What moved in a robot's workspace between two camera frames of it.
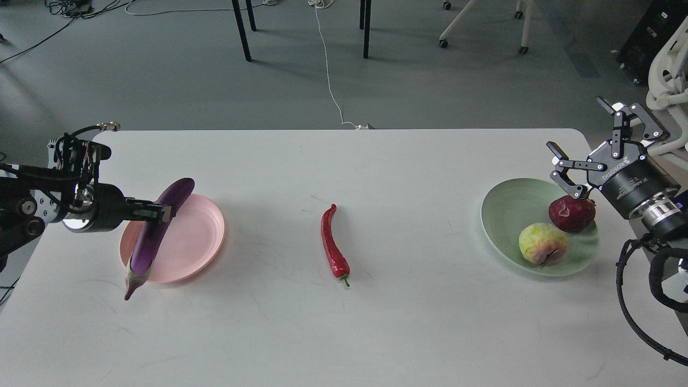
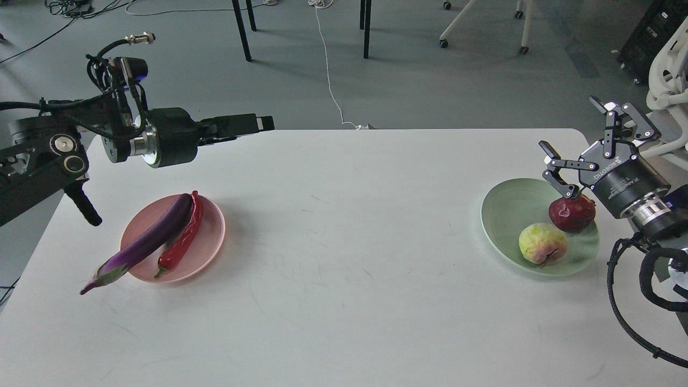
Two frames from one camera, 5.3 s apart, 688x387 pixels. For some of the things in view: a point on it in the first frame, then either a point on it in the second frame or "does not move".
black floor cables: (76, 9) does not move
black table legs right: (365, 5) does not move
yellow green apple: (542, 243) does not move
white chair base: (443, 40) does not move
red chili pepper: (338, 266) → (173, 251)
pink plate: (192, 243) does not move
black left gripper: (102, 207) → (171, 135)
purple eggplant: (151, 236) → (164, 230)
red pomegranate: (571, 215) does not move
